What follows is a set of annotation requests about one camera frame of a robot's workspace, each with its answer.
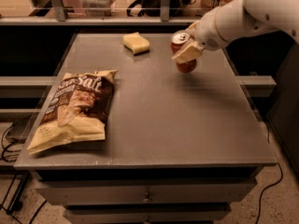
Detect black floor cable right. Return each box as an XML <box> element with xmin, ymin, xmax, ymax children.
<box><xmin>254</xmin><ymin>121</ymin><xmax>284</xmax><ymax>224</ymax></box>

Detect red coke can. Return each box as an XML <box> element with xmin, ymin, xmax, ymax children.
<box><xmin>170</xmin><ymin>30</ymin><xmax>197</xmax><ymax>73</ymax></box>

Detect grey drawer cabinet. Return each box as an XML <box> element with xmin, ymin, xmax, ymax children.
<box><xmin>16</xmin><ymin>33</ymin><xmax>276</xmax><ymax>224</ymax></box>

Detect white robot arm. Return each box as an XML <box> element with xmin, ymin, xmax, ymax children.
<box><xmin>173</xmin><ymin>0</ymin><xmax>299</xmax><ymax>63</ymax></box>

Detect sea salt chips bag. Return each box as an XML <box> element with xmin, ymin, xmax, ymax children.
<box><xmin>27</xmin><ymin>70</ymin><xmax>118</xmax><ymax>155</ymax></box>

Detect black cables left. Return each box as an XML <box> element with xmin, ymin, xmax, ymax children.
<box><xmin>0</xmin><ymin>114</ymin><xmax>48</xmax><ymax>224</ymax></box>

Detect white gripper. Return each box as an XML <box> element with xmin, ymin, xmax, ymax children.
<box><xmin>172</xmin><ymin>7</ymin><xmax>229</xmax><ymax>63</ymax></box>

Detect metal drawer knob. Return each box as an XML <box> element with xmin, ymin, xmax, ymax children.
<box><xmin>143</xmin><ymin>193</ymin><xmax>152</xmax><ymax>203</ymax></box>

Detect yellow sponge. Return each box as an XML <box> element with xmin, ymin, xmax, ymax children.
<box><xmin>123</xmin><ymin>32</ymin><xmax>150</xmax><ymax>55</ymax></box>

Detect grey metal railing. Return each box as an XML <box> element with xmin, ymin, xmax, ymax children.
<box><xmin>0</xmin><ymin>0</ymin><xmax>200</xmax><ymax>27</ymax></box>

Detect clear plastic container background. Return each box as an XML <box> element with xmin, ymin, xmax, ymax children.
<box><xmin>80</xmin><ymin>0</ymin><xmax>115</xmax><ymax>17</ymax></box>

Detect black bag background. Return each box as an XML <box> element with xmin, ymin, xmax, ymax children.
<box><xmin>126</xmin><ymin>0</ymin><xmax>197</xmax><ymax>17</ymax></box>

